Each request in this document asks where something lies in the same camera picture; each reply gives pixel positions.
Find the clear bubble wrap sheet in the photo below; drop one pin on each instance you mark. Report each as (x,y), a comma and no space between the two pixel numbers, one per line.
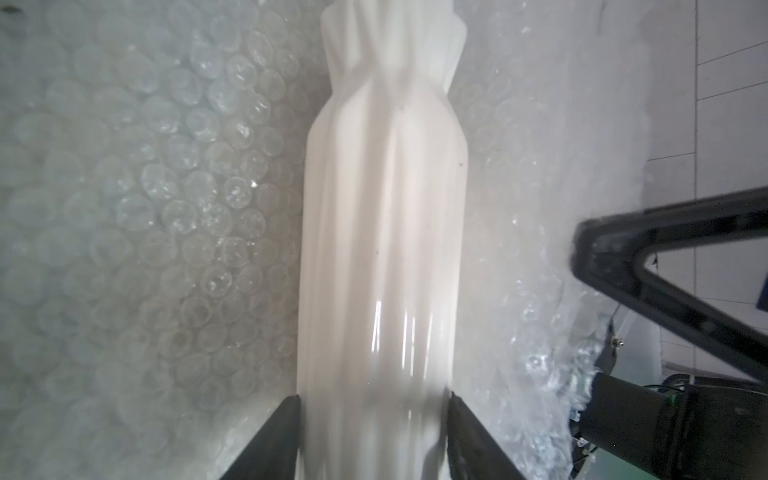
(152,181)

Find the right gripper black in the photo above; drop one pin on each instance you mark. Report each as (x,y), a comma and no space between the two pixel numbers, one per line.
(678,426)

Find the white ribbed vase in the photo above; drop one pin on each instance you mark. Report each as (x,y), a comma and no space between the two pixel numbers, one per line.
(384,199)

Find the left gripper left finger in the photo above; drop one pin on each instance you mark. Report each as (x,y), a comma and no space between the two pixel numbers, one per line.
(272,453)

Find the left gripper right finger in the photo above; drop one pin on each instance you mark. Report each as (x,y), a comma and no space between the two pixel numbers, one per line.
(472,453)

